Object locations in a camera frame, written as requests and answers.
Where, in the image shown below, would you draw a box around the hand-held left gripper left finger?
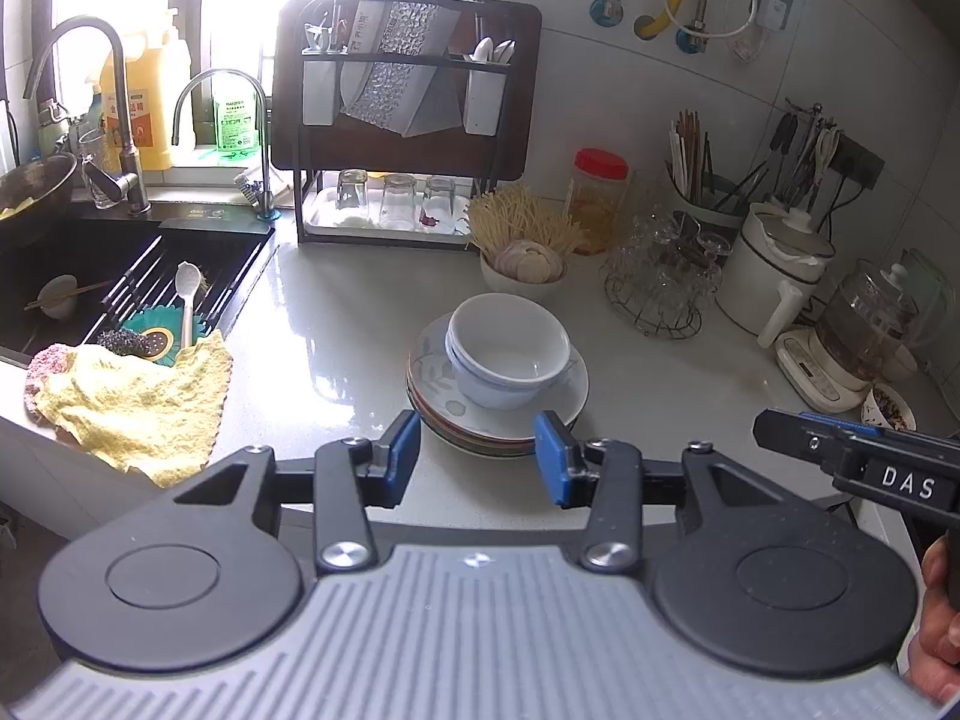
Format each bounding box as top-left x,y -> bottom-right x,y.
176,410 -> 423,571

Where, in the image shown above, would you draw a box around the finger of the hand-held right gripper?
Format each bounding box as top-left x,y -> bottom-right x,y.
754,409 -> 865,476
799,412 -> 905,443

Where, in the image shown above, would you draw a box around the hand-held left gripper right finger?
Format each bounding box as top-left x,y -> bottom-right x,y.
534,411 -> 787,572

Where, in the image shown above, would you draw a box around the white leaf-print plate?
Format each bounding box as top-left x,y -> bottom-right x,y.
406,379 -> 580,452
407,312 -> 590,437

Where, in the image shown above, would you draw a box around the white ceramic bowl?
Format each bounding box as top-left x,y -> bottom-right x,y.
445,293 -> 572,385

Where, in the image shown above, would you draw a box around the person's right hand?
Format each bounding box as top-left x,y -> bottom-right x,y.
904,540 -> 960,707

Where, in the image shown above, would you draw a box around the leaf-print bowl with scraps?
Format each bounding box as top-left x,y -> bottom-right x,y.
860,382 -> 919,434

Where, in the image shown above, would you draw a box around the glass kettle on cream base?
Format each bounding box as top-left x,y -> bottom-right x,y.
775,258 -> 921,415

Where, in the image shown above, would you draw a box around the pale green kettle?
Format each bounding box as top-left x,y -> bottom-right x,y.
895,246 -> 955,347

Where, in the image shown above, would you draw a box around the white electric pot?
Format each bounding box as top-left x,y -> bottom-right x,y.
715,201 -> 839,351

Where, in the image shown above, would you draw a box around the cream bowl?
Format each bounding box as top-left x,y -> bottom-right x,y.
479,240 -> 569,299

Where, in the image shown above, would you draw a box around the garlic bulbs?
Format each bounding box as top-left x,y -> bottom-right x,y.
494,239 -> 565,284

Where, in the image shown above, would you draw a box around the bundle of dry noodles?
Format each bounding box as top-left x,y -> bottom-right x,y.
466,183 -> 587,261

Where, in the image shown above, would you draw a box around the green and white utensil holder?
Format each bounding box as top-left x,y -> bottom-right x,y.
669,169 -> 752,232

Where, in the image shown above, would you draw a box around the drinking glasses on tray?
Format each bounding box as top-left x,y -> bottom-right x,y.
303,186 -> 482,239

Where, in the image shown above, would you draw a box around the roll-up sink rack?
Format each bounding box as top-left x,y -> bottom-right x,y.
96,231 -> 272,347

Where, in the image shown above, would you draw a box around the red-lid plastic jar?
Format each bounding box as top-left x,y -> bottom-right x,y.
565,148 -> 630,257

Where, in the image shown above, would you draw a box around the white spoon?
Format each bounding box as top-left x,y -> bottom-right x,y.
174,260 -> 205,351

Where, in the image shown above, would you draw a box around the yellow dish cloth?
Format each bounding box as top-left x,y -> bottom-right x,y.
32,328 -> 235,490

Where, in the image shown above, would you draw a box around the dark metal kitchen rack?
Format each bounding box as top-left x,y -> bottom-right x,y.
269,0 -> 543,246

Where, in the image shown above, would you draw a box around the teal flower-shaped mat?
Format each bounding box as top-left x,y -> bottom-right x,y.
121,303 -> 209,366

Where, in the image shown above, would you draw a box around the hanging kitchen utensils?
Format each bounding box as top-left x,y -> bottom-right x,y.
763,100 -> 842,205

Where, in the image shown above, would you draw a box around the bundle of chopsticks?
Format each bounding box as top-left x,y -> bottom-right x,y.
667,110 -> 715,200

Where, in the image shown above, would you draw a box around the plain steel knife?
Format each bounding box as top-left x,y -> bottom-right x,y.
405,75 -> 464,139

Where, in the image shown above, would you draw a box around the small chrome faucet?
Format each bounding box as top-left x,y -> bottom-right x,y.
172,67 -> 276,220

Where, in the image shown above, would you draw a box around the white cutlery holder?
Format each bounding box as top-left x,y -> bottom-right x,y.
462,66 -> 503,139
301,58 -> 340,128

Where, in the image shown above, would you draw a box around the pink knitted cloth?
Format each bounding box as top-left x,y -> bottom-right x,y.
24,343 -> 74,422

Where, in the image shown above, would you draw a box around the small bowl with chopsticks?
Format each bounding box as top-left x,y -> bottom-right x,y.
23,273 -> 115,321

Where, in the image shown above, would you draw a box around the green dish soap bottle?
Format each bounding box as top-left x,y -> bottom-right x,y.
214,77 -> 261,152

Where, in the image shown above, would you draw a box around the hammered steel cleaver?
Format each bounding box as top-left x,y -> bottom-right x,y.
338,0 -> 452,139

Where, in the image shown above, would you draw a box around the black kitchen sink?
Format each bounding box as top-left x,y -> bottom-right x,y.
0,201 -> 280,370

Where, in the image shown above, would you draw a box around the white spoons in holder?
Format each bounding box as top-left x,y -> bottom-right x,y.
467,36 -> 518,66

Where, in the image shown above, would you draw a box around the yellow detergent jug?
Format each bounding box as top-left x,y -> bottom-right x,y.
100,10 -> 194,171

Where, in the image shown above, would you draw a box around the tall dark grey faucet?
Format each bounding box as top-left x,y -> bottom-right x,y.
22,14 -> 152,216

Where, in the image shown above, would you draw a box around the dark metal pan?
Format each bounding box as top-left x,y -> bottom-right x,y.
0,151 -> 81,250

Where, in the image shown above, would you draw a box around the glass cups on wire rack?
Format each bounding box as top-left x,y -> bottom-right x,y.
602,205 -> 734,340

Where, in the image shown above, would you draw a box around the dark wall outlet strip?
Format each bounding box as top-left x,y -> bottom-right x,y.
831,130 -> 887,190

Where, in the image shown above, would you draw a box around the white wall socket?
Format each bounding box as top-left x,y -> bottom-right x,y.
753,0 -> 797,32

